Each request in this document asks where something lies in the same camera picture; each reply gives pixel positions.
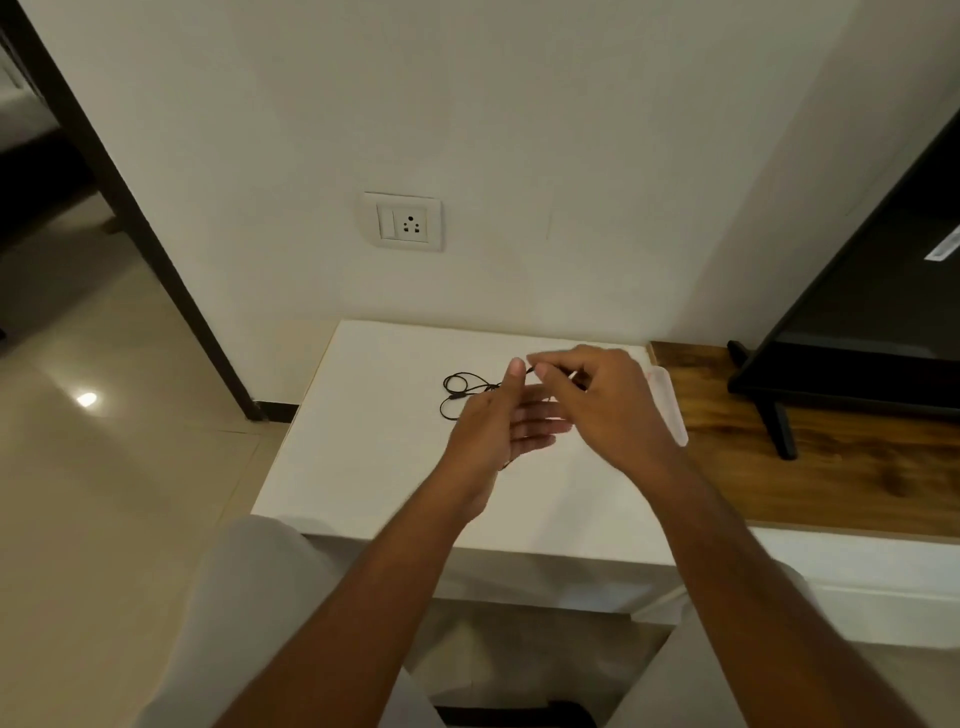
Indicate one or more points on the person's left hand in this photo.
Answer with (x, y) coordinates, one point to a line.
(480, 442)

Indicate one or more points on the person's right hand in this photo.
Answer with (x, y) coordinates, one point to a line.
(622, 412)

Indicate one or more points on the clear box with red clips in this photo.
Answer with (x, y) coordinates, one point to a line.
(671, 405)

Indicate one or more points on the person's right forearm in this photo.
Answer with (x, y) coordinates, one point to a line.
(765, 600)

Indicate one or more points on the person's left forearm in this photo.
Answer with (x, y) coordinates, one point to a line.
(352, 622)

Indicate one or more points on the wooden cabinet top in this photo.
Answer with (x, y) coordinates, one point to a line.
(840, 480)

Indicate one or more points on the black television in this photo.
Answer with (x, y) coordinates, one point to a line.
(877, 322)

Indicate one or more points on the black stool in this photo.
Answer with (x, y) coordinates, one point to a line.
(517, 716)

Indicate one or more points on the dark blue sofa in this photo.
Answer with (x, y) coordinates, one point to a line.
(37, 180)

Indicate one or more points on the white wall socket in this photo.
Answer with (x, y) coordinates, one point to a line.
(403, 223)

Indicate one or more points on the black door frame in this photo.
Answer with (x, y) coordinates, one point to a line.
(150, 247)

